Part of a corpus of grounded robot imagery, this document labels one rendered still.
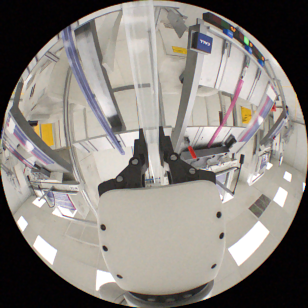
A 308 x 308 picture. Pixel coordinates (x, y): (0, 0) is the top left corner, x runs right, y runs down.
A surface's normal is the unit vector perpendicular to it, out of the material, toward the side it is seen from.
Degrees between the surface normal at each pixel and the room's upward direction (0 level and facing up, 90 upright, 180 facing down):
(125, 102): 90
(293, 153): 90
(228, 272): 180
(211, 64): 48
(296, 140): 90
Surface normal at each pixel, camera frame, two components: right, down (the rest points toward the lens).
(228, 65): 0.16, 0.83
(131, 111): 0.12, 0.25
